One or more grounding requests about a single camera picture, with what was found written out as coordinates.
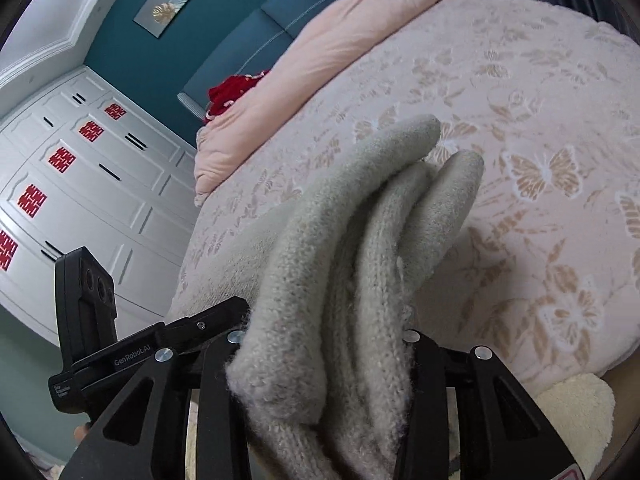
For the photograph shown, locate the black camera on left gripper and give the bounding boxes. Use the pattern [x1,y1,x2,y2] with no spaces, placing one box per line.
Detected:
[54,247,117,370]

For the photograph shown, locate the pink folded duvet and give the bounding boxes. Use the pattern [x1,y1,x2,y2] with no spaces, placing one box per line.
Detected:
[194,0,440,207]

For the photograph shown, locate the pink floral bed cover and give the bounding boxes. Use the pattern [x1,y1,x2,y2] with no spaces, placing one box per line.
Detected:
[170,0,639,391]

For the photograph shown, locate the red garment near headboard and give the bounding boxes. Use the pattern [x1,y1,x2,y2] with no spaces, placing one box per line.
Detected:
[205,70,268,122]

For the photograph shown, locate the white wardrobe with red stickers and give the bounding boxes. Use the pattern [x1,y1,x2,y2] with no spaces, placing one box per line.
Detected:
[1,66,198,342]

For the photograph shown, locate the teal upholstered headboard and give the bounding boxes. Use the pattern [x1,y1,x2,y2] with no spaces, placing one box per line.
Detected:
[178,0,336,119]

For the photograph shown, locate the cream fluffy rug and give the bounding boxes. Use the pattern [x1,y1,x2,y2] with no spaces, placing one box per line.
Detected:
[535,374,615,479]

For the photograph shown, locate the beige sweater with black hearts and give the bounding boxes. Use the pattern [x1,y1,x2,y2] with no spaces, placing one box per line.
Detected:
[169,112,486,480]

